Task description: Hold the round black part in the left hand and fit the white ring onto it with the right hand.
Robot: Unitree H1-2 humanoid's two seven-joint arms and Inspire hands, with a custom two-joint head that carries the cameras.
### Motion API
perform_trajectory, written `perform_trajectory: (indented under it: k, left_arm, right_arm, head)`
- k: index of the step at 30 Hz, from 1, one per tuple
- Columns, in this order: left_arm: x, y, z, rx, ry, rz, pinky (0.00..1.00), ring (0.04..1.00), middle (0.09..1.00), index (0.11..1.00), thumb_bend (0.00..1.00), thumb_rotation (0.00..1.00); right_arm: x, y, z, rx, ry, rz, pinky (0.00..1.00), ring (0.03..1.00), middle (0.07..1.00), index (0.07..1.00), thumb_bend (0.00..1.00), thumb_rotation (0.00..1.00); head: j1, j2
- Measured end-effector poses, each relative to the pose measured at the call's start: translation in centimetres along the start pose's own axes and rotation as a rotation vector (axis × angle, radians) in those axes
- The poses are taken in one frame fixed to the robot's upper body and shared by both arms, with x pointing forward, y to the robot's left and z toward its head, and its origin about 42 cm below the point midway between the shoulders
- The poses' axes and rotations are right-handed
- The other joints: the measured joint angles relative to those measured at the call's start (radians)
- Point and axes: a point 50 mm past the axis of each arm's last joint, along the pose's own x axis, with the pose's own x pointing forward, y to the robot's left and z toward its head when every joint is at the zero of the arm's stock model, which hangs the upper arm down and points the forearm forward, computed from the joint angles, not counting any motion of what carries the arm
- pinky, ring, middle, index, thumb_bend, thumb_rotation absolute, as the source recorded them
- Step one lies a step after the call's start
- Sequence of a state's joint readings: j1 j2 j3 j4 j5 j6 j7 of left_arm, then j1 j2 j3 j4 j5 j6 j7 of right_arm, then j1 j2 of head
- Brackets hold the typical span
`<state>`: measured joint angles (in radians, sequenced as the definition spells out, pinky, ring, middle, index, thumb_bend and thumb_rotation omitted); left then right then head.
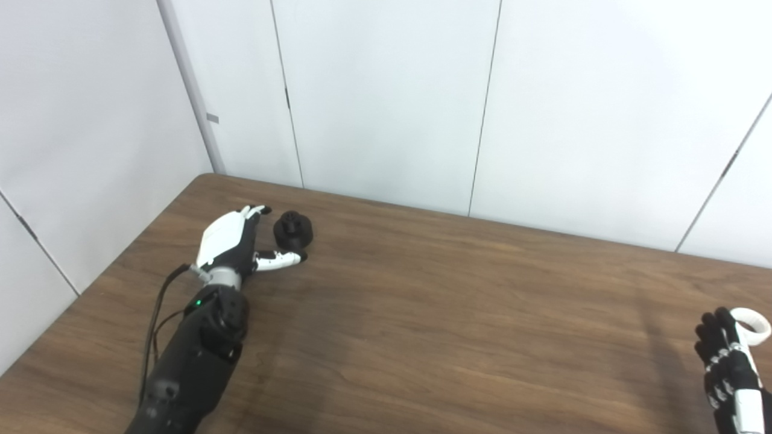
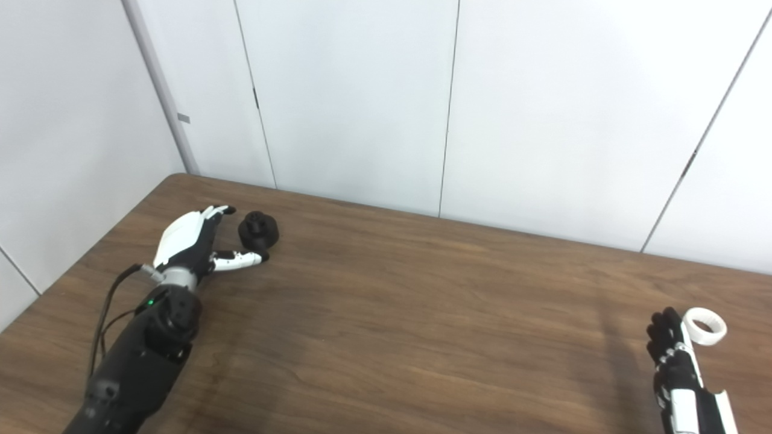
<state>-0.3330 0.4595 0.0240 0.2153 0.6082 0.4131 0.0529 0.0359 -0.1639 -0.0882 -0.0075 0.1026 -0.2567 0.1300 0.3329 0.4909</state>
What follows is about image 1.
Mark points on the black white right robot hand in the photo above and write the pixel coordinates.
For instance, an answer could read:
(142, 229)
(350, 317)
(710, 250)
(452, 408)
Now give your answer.
(733, 367)

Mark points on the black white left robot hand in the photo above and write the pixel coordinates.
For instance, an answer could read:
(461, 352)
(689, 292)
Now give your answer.
(223, 238)

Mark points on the round black plastic part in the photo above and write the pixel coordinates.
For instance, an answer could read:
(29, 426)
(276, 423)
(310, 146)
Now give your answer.
(295, 232)

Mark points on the grey wall corner pole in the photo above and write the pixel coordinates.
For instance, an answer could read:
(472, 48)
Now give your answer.
(193, 90)

